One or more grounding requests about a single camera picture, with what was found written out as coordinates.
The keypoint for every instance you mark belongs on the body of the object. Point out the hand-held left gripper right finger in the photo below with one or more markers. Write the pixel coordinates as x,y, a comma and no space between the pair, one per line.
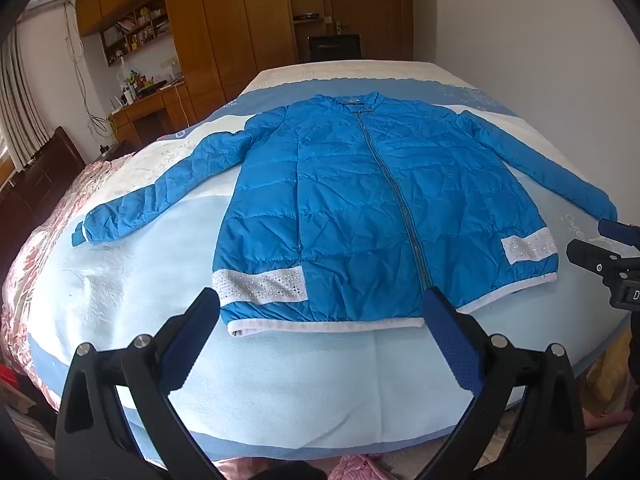
452,345

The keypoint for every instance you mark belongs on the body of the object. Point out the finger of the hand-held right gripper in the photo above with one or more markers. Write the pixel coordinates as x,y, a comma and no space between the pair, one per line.
587,255
620,232

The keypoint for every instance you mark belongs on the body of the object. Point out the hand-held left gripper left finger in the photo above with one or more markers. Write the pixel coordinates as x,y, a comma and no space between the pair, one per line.
190,335

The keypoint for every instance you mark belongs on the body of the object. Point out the blue puffer jacket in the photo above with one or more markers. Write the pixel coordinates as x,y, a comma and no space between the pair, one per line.
350,200

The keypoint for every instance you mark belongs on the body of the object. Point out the yellow patterned bag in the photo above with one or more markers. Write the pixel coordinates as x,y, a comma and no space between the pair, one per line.
607,370

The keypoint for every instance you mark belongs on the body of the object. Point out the pink striped cloth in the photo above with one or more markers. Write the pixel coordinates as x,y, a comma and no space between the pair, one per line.
360,467

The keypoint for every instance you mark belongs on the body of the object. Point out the pink quilt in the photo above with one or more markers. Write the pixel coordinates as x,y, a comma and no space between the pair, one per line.
35,270

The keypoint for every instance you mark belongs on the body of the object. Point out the dark wooden headboard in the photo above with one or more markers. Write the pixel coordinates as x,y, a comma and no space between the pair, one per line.
42,180

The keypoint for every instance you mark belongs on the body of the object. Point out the wooden desk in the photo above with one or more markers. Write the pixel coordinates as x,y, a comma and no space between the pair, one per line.
150,110

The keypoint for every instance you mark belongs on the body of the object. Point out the beige curtain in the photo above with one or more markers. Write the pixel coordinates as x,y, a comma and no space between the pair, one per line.
22,105

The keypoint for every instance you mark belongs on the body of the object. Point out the wooden bookshelf with books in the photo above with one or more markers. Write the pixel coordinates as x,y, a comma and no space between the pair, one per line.
135,30

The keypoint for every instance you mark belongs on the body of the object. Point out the wooden wardrobe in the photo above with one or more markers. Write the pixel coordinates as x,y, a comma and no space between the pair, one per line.
220,25

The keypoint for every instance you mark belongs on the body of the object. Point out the black chair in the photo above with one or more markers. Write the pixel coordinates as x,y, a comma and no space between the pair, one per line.
335,48

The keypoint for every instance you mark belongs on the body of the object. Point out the wooden door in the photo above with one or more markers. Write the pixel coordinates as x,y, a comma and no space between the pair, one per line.
370,5

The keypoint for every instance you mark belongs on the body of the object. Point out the wooden niche shelf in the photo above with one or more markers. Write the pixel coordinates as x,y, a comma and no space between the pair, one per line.
305,15

